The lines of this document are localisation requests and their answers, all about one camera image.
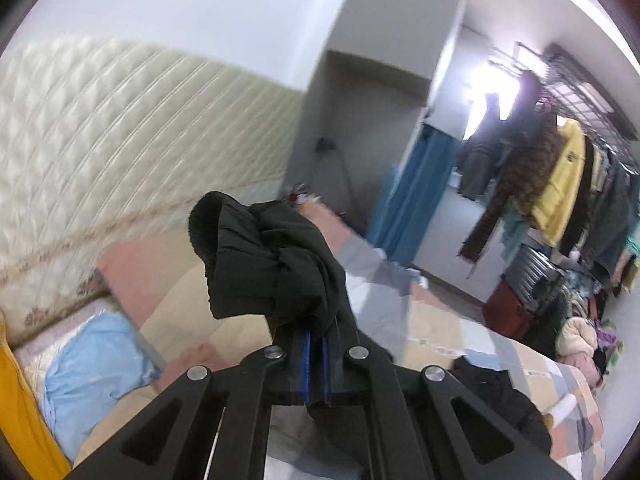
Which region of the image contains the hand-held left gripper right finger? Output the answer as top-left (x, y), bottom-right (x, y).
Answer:
top-left (320, 317), bottom-right (576, 480)

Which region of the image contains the cream tufted headboard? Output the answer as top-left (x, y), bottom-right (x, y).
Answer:
top-left (0, 36), bottom-right (307, 345)

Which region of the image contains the pile of clothes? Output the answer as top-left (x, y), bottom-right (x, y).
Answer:
top-left (550, 265), bottom-right (626, 386)

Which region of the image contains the patchwork pastel bed quilt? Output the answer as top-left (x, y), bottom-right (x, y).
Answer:
top-left (70, 199), bottom-right (608, 480)

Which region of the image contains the red suitcase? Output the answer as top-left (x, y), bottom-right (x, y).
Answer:
top-left (484, 278), bottom-right (537, 341)

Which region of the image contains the light blue pillow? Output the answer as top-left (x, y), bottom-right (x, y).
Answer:
top-left (39, 313), bottom-right (162, 451)

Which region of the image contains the dark grey hanging coat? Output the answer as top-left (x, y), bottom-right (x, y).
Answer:
top-left (457, 91), bottom-right (506, 202)

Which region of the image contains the yellow hanging jacket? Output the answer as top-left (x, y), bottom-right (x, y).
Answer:
top-left (525, 118), bottom-right (587, 247)

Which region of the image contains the blue curtain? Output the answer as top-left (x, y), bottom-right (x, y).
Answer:
top-left (366, 125), bottom-right (462, 266)

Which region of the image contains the dark green hanging garment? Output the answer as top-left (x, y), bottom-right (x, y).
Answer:
top-left (580, 152), bottom-right (636, 286)

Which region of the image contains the metal clothes rack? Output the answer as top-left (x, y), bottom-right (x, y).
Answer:
top-left (490, 42), bottom-right (640, 171)

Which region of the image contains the yellow cloth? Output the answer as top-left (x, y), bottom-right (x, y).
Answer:
top-left (0, 310), bottom-right (72, 480)

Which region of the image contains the brown plaid shirt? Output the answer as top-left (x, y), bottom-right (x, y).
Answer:
top-left (460, 105), bottom-right (563, 264)

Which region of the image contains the black jacket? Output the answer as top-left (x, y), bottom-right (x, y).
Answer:
top-left (188, 191), bottom-right (552, 461)

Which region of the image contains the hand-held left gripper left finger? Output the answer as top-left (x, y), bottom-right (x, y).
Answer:
top-left (64, 329), bottom-right (312, 480)

